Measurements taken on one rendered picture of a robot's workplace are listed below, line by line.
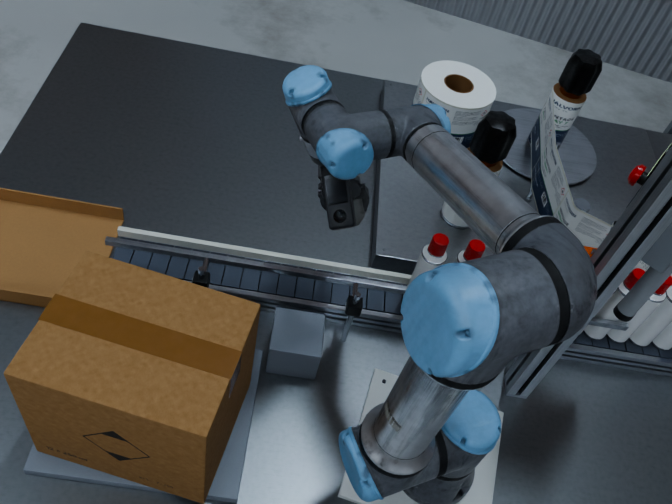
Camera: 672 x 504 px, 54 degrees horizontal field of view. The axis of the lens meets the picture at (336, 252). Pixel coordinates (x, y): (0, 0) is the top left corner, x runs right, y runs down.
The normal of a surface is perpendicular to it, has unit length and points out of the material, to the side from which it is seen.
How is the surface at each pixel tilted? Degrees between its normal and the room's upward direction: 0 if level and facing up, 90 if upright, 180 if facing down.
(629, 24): 90
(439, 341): 82
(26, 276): 0
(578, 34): 90
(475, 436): 8
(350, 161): 85
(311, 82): 24
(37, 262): 0
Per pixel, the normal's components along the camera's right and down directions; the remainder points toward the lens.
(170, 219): 0.16, -0.63
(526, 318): 0.39, 0.11
